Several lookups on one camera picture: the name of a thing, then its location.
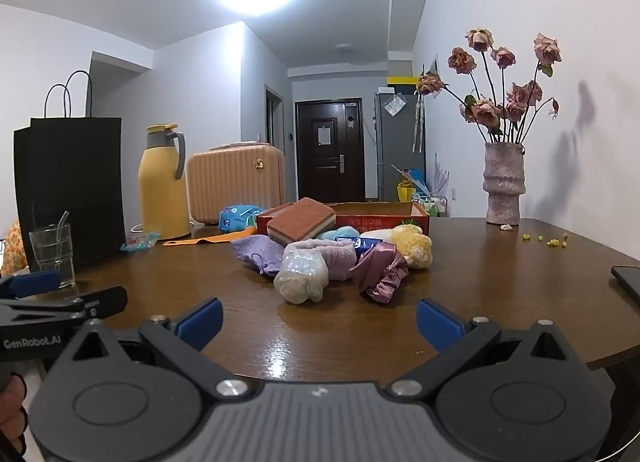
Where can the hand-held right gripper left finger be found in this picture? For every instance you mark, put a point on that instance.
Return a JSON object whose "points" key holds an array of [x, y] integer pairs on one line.
{"points": [[202, 324]]}

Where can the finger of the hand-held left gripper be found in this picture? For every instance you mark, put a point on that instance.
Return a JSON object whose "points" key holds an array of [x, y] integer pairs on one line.
{"points": [[35, 283], [100, 301]]}

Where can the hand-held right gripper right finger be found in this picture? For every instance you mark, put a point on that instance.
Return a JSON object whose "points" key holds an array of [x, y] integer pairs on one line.
{"points": [[437, 324]]}

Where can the mauve satin headband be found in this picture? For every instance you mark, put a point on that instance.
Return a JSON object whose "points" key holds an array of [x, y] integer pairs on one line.
{"points": [[380, 272]]}

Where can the yellow fluffy puff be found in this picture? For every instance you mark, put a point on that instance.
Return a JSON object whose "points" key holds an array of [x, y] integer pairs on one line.
{"points": [[412, 247]]}

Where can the purple knitted cloth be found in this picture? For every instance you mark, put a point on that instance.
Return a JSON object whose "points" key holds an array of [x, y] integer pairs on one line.
{"points": [[255, 252]]}

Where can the white iridescent pouch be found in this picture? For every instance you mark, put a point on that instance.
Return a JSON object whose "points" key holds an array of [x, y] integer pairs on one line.
{"points": [[300, 274]]}

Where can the white soft puff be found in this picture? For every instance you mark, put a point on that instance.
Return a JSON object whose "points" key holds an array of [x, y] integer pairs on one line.
{"points": [[375, 234]]}

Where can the blue and white packet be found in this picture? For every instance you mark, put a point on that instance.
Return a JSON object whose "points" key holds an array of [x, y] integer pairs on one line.
{"points": [[362, 244]]}

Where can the orange-edged cardboard box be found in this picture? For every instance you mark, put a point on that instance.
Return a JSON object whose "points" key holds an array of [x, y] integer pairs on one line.
{"points": [[380, 220]]}

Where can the light blue fluffy puff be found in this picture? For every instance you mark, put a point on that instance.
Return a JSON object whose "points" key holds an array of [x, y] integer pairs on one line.
{"points": [[345, 233]]}

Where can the brown cloth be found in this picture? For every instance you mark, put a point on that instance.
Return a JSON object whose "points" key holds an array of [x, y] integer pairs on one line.
{"points": [[300, 222]]}

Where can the person's left hand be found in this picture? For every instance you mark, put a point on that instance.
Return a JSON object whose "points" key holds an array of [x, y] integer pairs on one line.
{"points": [[11, 412]]}

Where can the clear drinking glass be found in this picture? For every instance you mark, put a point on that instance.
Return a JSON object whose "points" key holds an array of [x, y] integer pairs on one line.
{"points": [[50, 259]]}

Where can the orange floral cushion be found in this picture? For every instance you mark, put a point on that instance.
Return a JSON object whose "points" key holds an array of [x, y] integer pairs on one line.
{"points": [[10, 252]]}

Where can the clear glass straw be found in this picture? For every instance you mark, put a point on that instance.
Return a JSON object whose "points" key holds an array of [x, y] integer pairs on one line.
{"points": [[62, 224]]}

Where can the small water bottle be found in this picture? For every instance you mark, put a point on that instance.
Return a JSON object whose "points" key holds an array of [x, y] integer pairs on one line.
{"points": [[140, 242]]}

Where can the orange cloth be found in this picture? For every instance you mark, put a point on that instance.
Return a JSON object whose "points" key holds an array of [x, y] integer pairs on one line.
{"points": [[220, 237]]}

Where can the black paper bag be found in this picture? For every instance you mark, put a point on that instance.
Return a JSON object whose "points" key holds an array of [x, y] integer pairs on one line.
{"points": [[70, 181]]}

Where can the blue tissue packet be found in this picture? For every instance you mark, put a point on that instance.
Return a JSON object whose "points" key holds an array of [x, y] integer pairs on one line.
{"points": [[237, 217]]}

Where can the storage trolley rack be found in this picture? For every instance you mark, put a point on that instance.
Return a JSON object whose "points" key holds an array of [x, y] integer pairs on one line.
{"points": [[432, 206]]}

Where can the yellow thermos jug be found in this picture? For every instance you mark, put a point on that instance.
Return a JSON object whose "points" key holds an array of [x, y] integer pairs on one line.
{"points": [[160, 192]]}

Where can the yellow plastic container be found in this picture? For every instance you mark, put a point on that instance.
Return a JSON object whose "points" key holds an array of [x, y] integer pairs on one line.
{"points": [[405, 192]]}

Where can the scattered yellow crumbs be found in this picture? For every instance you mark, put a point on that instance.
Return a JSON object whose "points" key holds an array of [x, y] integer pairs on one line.
{"points": [[552, 242]]}

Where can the peach ribbed suitcase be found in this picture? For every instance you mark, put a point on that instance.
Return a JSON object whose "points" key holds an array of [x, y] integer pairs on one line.
{"points": [[230, 181]]}

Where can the purple feathery decoration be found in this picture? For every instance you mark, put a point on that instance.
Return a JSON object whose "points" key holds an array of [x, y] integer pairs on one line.
{"points": [[441, 176]]}

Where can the pink textured vase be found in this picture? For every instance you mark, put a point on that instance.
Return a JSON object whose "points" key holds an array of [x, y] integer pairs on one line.
{"points": [[502, 181]]}

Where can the grey refrigerator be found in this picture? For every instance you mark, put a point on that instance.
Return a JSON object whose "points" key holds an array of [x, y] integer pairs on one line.
{"points": [[395, 151]]}

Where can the dark entrance door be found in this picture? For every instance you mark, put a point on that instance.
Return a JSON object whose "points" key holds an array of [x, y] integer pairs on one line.
{"points": [[325, 171]]}

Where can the black phone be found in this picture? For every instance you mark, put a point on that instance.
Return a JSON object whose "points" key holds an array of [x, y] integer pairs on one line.
{"points": [[627, 283]]}

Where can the dried rose bouquet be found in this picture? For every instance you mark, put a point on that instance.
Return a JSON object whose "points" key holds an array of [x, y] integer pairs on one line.
{"points": [[487, 111]]}

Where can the yellow box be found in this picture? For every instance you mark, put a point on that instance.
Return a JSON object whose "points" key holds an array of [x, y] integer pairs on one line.
{"points": [[400, 81]]}

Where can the small ceiling lamp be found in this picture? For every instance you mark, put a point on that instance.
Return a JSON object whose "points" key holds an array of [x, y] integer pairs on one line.
{"points": [[344, 47]]}

